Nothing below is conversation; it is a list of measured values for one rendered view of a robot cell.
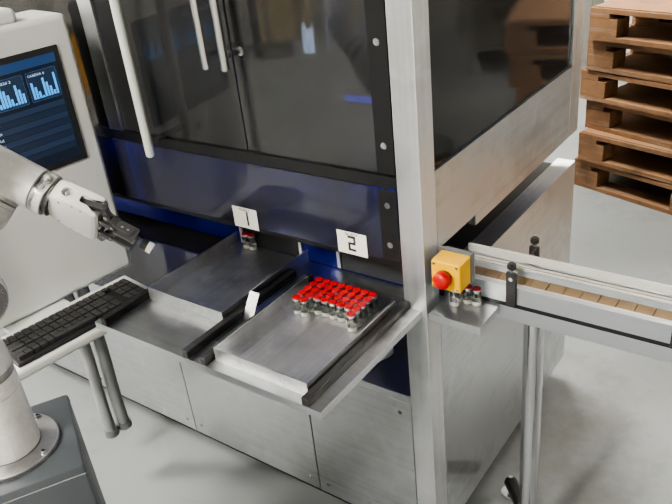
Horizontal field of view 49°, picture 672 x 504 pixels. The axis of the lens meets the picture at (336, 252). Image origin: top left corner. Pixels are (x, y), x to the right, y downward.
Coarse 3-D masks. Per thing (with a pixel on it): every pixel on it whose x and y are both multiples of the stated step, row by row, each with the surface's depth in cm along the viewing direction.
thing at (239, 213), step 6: (234, 210) 194; (240, 210) 193; (246, 210) 191; (252, 210) 190; (234, 216) 195; (240, 216) 194; (252, 216) 191; (240, 222) 195; (246, 222) 193; (252, 222) 192; (252, 228) 193; (258, 228) 192
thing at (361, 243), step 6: (342, 234) 175; (348, 234) 174; (354, 234) 172; (342, 240) 176; (348, 240) 175; (360, 240) 172; (366, 240) 171; (342, 246) 177; (354, 246) 174; (360, 246) 173; (366, 246) 172; (348, 252) 176; (354, 252) 175; (360, 252) 174; (366, 252) 173
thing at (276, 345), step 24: (264, 312) 172; (288, 312) 176; (312, 312) 175; (384, 312) 167; (240, 336) 167; (264, 336) 168; (288, 336) 167; (312, 336) 166; (336, 336) 165; (360, 336) 160; (216, 360) 162; (240, 360) 157; (264, 360) 160; (288, 360) 159; (312, 360) 158; (336, 360) 154; (288, 384) 150; (312, 384) 148
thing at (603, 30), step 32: (640, 0) 376; (608, 32) 374; (640, 32) 386; (608, 64) 384; (640, 64) 394; (608, 96) 396; (640, 96) 400; (608, 128) 402; (640, 128) 398; (576, 160) 422; (608, 160) 406; (640, 160) 408; (608, 192) 411; (640, 192) 406
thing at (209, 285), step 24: (192, 264) 198; (216, 264) 201; (240, 264) 200; (264, 264) 198; (288, 264) 191; (168, 288) 192; (192, 288) 191; (216, 288) 190; (240, 288) 188; (192, 312) 180; (216, 312) 174
